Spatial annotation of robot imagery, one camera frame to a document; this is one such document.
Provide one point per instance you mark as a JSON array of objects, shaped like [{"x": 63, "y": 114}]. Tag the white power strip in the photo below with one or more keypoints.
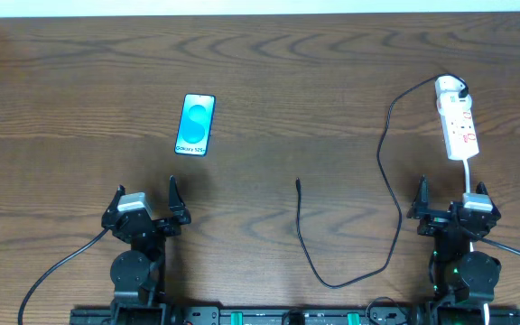
[{"x": 459, "y": 132}]

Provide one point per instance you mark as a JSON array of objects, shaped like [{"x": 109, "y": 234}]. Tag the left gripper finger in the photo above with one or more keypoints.
[
  {"x": 175, "y": 202},
  {"x": 112, "y": 207}
]

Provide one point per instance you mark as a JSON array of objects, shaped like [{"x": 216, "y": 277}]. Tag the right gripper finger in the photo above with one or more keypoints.
[
  {"x": 481, "y": 189},
  {"x": 421, "y": 199}
]

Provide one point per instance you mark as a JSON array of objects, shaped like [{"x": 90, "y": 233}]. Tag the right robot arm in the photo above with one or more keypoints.
[{"x": 463, "y": 280}]

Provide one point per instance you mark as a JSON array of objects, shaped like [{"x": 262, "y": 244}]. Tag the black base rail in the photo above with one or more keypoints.
[{"x": 210, "y": 315}]

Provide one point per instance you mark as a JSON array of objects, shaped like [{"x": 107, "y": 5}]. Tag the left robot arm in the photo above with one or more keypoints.
[{"x": 138, "y": 274}]

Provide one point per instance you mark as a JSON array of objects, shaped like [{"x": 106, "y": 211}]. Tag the blue Galaxy smartphone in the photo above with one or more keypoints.
[{"x": 195, "y": 125}]

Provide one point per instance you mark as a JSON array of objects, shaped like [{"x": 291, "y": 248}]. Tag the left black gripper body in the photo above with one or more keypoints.
[{"x": 153, "y": 223}]

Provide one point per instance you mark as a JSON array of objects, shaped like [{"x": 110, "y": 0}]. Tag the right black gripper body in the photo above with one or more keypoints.
[{"x": 448, "y": 218}]

